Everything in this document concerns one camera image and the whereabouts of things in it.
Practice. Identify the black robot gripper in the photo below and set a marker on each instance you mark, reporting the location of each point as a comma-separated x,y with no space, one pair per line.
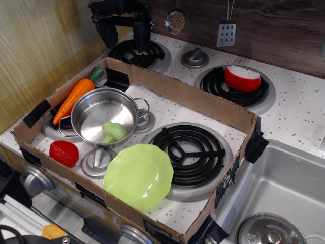
108,14

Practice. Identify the green toy broccoli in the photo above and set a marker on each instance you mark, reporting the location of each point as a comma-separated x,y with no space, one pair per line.
113,132

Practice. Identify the silver metal pan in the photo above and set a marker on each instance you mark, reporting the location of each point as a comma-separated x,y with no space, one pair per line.
102,105

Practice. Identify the black rear left burner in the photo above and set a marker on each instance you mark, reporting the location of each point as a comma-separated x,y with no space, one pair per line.
127,52

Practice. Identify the black burner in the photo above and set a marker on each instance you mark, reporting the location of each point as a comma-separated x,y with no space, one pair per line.
196,155
127,52
212,81
64,124

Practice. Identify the hanging silver slotted spoon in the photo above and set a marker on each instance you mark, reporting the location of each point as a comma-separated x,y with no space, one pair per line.
175,20

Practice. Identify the orange toy carrot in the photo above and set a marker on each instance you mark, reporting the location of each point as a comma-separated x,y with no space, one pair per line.
84,86

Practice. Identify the silver rear stove knob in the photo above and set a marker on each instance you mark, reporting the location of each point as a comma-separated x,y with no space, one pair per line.
195,59

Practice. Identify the silver stove knob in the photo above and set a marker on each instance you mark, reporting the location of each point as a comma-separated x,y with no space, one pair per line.
94,163
145,123
195,59

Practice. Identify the silver middle stove knob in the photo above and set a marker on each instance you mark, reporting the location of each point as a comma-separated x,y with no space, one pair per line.
145,123

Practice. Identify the hanging silver spatula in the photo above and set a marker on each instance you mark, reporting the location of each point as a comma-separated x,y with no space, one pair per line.
227,29

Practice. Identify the black rear right burner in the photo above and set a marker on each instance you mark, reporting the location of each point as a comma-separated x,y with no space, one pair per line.
212,81

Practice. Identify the black front left burner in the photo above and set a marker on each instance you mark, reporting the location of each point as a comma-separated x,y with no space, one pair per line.
64,124

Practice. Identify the red white toy cheese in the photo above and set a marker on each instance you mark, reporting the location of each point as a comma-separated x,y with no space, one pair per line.
242,79

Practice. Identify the red toy strawberry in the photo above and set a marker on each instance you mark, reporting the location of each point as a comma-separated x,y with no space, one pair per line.
64,152

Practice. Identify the silver front stove knob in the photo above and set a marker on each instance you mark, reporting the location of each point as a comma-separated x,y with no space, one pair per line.
94,163

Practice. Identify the black front right burner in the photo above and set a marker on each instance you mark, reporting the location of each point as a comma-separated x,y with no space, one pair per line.
196,155

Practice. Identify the light green plastic plate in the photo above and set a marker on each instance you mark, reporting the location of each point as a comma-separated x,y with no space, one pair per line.
140,176

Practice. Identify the silver left oven knob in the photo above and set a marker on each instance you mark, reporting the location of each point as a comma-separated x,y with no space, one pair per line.
37,182

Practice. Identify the silver oven knob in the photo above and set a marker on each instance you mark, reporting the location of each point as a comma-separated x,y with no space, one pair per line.
129,234
37,182

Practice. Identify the brown cardboard fence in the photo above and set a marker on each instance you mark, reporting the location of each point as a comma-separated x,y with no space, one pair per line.
166,96

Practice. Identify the silver lower oven knob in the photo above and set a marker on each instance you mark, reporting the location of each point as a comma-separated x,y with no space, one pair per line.
129,234

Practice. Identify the yellow object bottom left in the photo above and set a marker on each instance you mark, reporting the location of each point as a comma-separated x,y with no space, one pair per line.
52,231

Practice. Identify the stainless steel sink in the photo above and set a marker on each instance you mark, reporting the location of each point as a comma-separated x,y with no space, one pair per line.
284,181

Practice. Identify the silver sink drain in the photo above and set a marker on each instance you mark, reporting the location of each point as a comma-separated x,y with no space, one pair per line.
268,228

